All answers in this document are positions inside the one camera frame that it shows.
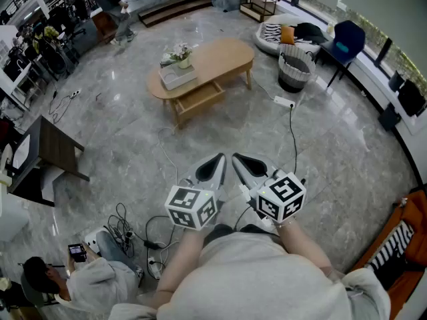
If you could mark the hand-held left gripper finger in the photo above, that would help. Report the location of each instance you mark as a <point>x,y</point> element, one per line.
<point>221,172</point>
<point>201,172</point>

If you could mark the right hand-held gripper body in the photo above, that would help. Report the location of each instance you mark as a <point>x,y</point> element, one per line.
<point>283,198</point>

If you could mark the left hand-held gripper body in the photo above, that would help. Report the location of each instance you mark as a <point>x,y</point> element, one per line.
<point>190,208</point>

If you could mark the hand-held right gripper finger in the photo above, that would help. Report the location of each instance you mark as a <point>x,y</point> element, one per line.
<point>258,165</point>
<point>241,170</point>

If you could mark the person's left forearm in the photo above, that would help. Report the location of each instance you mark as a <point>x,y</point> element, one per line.
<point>180,262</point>

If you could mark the person's right forearm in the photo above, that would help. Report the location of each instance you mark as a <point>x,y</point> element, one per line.
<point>300,248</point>

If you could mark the wooden coffee table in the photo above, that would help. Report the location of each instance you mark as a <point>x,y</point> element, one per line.
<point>223,58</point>

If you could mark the person's black shorts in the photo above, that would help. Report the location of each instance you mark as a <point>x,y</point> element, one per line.
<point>220,232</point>

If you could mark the black power adapter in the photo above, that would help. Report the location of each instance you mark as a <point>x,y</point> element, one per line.
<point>150,244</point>

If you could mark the person's light grey shirt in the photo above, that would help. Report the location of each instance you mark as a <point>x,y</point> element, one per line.
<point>250,278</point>

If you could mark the white rectangular tray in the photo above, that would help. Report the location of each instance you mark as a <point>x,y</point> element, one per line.
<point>180,78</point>

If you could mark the grey woven basket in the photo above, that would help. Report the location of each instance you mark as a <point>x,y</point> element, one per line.
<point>293,75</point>

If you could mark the white rounded appliance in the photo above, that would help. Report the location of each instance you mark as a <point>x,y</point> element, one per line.
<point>90,242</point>

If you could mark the potted pink flowers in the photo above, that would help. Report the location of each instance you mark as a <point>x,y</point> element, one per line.
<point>184,62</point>

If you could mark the green tissue packet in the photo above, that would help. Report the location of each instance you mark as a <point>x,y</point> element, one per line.
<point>165,60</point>

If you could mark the white round floor sofa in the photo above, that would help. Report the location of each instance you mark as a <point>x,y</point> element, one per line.
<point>267,47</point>

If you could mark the black white striped cushion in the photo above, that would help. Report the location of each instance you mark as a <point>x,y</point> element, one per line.
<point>393,245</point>
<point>271,32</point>

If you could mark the black handheld device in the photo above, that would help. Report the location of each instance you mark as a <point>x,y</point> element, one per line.
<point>76,252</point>

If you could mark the dark grey box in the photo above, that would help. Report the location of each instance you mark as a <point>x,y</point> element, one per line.
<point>389,118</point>

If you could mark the orange cushion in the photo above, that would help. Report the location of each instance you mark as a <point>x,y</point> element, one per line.
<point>287,35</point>

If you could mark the orange sofa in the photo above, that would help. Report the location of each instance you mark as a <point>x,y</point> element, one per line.
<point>417,245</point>

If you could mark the black clothing pile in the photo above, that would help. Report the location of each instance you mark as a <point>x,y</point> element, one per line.
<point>310,32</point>

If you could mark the dark wooden side table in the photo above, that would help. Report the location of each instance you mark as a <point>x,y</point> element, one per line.
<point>56,145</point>

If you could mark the blue chair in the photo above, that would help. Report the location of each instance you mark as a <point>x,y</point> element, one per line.
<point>350,38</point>

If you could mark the black bin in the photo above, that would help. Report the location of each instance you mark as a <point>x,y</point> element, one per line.
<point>396,82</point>

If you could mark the black box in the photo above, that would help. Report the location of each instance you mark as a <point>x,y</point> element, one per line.
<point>412,98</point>

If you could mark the dark wooden steps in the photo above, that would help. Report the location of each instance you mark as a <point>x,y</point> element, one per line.
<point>173,10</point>

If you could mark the brown wooden cabinet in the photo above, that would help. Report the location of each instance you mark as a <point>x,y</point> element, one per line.
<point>103,28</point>

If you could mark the grey roller blind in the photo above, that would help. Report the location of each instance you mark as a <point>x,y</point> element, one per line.
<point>383,5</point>

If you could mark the metal frame shelf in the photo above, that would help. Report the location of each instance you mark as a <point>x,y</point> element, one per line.
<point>253,12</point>

